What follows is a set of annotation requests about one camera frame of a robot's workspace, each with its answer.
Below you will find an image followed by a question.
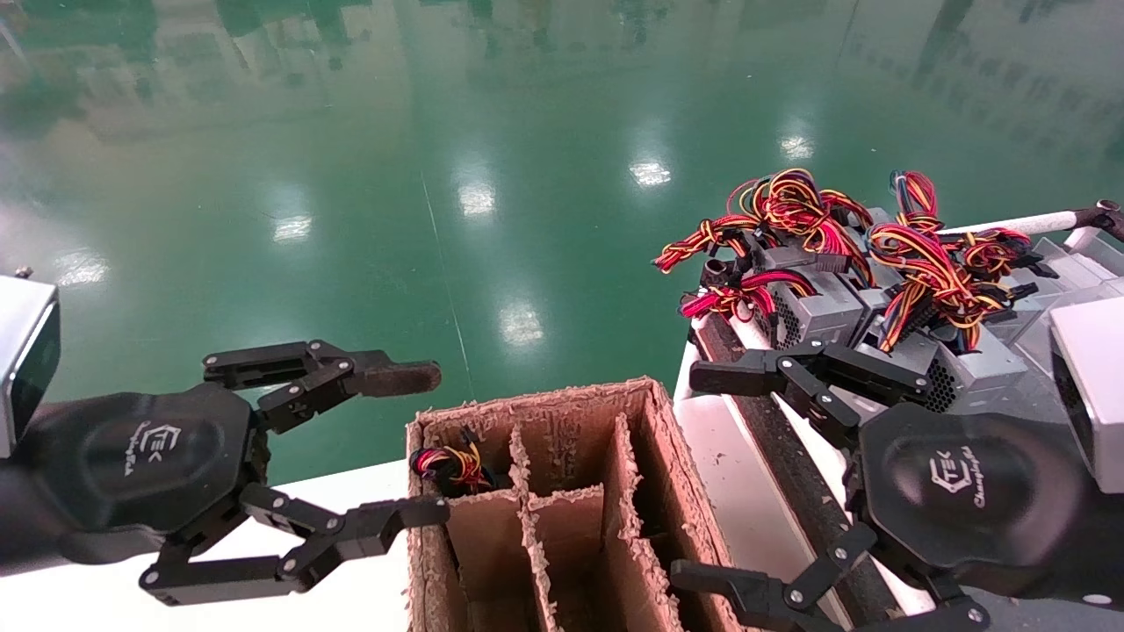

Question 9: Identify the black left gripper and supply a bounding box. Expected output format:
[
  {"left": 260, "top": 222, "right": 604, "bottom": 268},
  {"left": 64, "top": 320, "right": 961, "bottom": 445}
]
[{"left": 19, "top": 341, "right": 450, "bottom": 607}]

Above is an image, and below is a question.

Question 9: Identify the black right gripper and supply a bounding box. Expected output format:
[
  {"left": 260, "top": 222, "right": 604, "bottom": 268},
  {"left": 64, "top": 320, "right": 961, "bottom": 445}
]
[{"left": 672, "top": 341, "right": 1090, "bottom": 632}]

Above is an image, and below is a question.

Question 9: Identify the short white pipe leg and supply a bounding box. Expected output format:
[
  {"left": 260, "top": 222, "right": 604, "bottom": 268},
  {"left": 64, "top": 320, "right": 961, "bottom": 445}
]
[{"left": 672, "top": 347, "right": 701, "bottom": 398}]

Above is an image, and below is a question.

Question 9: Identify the brown cardboard box with dividers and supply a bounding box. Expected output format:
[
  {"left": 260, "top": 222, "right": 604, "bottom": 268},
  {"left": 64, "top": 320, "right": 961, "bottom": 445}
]
[{"left": 406, "top": 377, "right": 747, "bottom": 632}]

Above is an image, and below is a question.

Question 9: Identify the black pipe joint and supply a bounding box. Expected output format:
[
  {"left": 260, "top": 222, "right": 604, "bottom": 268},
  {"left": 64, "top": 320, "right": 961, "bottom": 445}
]
[
  {"left": 700, "top": 255, "right": 745, "bottom": 292},
  {"left": 1076, "top": 200, "right": 1124, "bottom": 243}
]

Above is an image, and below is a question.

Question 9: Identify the clear plastic tray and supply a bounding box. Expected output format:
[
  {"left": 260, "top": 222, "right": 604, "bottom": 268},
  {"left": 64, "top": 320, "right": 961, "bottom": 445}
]
[
  {"left": 992, "top": 279, "right": 1124, "bottom": 352},
  {"left": 1064, "top": 226, "right": 1124, "bottom": 277},
  {"left": 1001, "top": 237, "right": 1116, "bottom": 308}
]

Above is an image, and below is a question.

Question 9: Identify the white rail pipe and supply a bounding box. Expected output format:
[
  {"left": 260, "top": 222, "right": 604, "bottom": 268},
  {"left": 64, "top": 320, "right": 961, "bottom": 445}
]
[{"left": 698, "top": 314, "right": 901, "bottom": 628}]

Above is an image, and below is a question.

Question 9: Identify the long white pipe rail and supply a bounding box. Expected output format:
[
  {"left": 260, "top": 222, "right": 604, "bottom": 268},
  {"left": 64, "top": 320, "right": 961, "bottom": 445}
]
[{"left": 692, "top": 314, "right": 936, "bottom": 615}]

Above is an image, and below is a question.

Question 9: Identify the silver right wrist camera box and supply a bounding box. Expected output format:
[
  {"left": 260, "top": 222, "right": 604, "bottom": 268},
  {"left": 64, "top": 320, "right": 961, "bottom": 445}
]
[{"left": 1049, "top": 297, "right": 1124, "bottom": 494}]

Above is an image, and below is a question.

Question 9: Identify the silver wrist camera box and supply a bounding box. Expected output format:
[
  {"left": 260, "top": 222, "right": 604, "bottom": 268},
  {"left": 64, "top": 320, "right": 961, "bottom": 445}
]
[
  {"left": 0, "top": 268, "right": 61, "bottom": 457},
  {"left": 1049, "top": 297, "right": 1124, "bottom": 494}
]

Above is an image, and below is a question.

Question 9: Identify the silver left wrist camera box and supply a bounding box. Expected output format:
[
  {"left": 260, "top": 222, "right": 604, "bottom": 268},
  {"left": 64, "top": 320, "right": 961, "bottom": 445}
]
[{"left": 0, "top": 268, "right": 61, "bottom": 457}]

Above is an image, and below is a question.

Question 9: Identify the white pipe rail black end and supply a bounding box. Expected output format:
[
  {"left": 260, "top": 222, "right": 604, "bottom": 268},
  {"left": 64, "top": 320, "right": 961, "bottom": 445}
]
[{"left": 935, "top": 209, "right": 1099, "bottom": 238}]

